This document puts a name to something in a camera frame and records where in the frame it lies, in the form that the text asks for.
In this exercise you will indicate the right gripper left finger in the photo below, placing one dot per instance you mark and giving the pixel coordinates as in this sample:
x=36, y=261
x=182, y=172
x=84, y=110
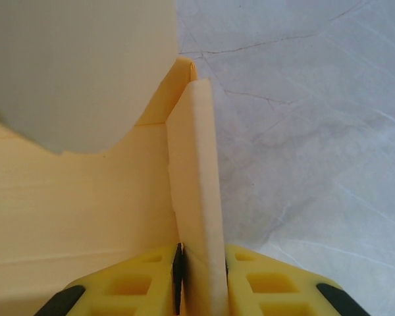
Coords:
x=125, y=286

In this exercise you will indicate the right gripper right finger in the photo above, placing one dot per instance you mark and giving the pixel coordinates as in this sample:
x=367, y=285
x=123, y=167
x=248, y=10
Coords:
x=283, y=289

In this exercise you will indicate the orange paper box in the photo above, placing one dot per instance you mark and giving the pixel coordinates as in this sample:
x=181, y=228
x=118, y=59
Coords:
x=85, y=197

